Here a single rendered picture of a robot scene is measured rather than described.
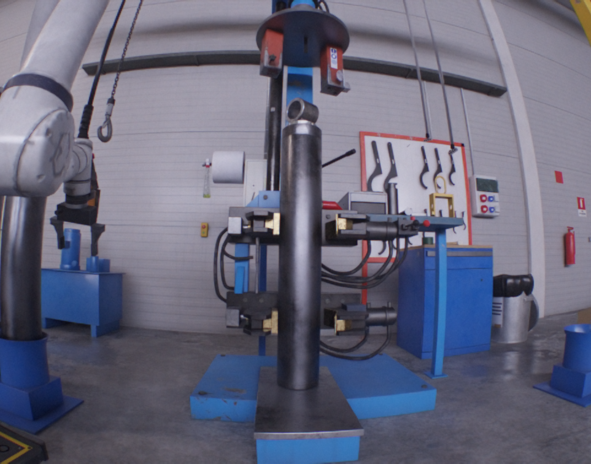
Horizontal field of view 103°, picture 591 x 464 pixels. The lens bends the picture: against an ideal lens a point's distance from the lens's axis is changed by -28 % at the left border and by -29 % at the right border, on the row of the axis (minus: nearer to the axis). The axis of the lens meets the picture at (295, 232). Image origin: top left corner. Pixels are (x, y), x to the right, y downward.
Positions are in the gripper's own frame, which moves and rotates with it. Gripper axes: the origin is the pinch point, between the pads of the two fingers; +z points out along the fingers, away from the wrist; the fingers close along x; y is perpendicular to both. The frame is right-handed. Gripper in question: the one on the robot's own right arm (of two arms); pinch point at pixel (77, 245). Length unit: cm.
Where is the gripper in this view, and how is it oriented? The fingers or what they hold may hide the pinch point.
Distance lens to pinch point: 112.8
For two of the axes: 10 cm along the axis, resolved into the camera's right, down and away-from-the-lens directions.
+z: -1.8, 9.4, 2.8
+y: 0.9, 2.9, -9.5
